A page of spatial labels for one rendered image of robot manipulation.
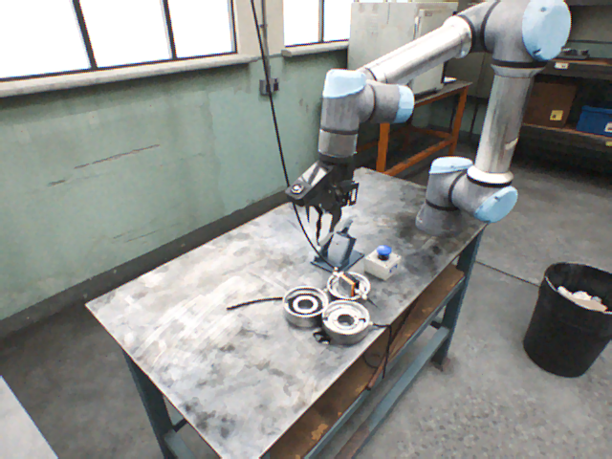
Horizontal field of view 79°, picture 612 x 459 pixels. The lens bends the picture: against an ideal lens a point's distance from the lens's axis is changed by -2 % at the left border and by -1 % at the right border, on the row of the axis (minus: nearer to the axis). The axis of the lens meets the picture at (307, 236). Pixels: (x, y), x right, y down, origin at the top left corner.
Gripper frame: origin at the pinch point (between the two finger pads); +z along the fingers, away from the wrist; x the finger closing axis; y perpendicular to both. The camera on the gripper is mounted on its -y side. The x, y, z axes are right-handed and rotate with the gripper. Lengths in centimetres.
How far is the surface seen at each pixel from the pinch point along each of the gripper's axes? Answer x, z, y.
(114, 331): 27, 23, -36
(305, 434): -11.5, 44.7, -10.5
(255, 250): 28.6, 17.5, 7.3
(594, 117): -6, -8, 354
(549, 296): -40, 45, 111
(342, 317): -9.1, 16.3, 0.9
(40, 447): 21, 38, -55
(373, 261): -3.7, 10.9, 20.1
